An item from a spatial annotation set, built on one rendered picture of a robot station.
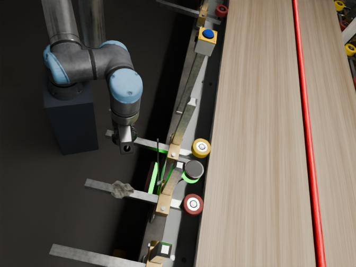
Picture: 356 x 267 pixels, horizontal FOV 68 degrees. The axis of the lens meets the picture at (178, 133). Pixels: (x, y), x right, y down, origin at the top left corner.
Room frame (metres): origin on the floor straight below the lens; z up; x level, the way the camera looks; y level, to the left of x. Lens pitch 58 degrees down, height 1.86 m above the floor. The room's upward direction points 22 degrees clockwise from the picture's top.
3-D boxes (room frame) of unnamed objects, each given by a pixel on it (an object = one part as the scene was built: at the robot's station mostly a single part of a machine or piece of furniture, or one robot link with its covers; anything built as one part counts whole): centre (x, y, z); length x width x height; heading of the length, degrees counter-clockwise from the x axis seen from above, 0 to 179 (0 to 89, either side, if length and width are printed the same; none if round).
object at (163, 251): (0.12, -0.08, 0.91); 0.04 x 0.04 x 0.48; 8
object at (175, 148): (0.59, -0.01, 0.80); 0.14 x 0.06 x 0.05; 8
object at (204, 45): (0.87, 0.03, 1.18); 0.07 x 0.07 x 0.08; 8
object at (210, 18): (1.55, 0.23, 0.82); 0.44 x 0.03 x 0.04; 98
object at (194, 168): (0.37, -0.09, 1.01); 0.06 x 0.06 x 0.22; 8
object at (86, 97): (0.81, 0.68, 0.30); 0.25 x 0.25 x 0.60; 35
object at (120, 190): (0.30, 0.12, 0.87); 0.09 x 0.07 x 0.02; 98
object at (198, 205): (0.34, -0.15, 0.85); 0.08 x 0.08 x 0.11
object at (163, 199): (0.34, -0.05, 0.84); 0.14 x 0.06 x 0.05; 8
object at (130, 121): (0.46, 0.19, 1.15); 0.10 x 0.09 x 0.05; 123
